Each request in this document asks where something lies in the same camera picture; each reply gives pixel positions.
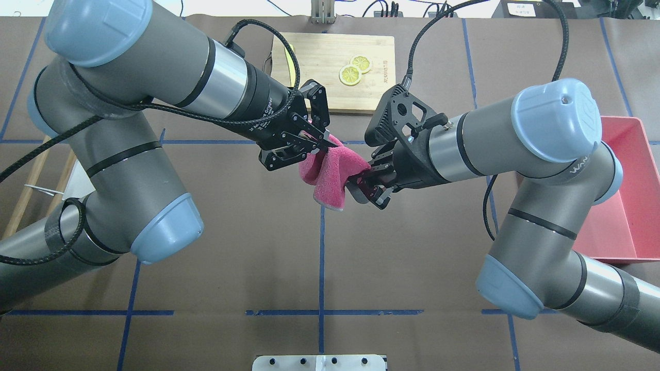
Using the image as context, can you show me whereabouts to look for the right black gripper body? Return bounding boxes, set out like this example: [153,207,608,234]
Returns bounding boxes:
[373,137,449,192]

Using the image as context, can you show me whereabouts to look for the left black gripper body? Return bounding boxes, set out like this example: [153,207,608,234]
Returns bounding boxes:
[242,70,311,150]

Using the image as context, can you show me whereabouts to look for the pink cloth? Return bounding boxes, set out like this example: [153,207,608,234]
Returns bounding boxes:
[299,134,371,211]

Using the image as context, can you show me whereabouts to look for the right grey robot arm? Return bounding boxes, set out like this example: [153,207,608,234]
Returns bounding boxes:
[347,78,659,352]

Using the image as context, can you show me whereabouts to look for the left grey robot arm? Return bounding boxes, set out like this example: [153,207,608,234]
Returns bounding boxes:
[1,1,336,314]

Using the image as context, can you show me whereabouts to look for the wooden cutting board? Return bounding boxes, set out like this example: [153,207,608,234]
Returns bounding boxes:
[283,32,398,114]

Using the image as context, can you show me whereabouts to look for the lemon slice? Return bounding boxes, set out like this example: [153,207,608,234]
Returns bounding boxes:
[338,64,362,87]
[350,55,373,74]

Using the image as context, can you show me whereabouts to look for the yellow plastic knife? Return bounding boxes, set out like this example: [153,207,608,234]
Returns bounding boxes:
[285,48,297,88]

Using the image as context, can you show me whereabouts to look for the black power box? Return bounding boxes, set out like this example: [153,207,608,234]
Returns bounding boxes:
[491,1,583,19]

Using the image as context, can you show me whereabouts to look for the white rack tray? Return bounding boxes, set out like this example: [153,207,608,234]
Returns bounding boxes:
[63,160,96,200]

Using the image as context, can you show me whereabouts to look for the wooden rack rod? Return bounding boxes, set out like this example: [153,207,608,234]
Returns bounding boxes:
[2,149,54,239]
[46,150,76,215]

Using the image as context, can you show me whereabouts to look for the pink plastic bin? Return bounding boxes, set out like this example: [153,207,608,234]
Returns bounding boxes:
[573,116,659,264]

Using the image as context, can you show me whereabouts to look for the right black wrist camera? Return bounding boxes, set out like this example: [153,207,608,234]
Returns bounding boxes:
[365,83,450,147]

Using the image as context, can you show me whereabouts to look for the aluminium frame post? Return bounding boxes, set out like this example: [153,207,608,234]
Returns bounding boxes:
[310,0,337,24]

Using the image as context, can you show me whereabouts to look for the left black braided cable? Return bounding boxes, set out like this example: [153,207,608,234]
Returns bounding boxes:
[0,19,302,266]

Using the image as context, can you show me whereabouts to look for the black braided cable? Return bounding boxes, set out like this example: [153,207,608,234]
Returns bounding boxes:
[406,0,570,240]
[0,19,302,266]

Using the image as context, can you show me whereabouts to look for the right black braided cable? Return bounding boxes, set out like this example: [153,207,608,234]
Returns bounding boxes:
[406,0,570,240]

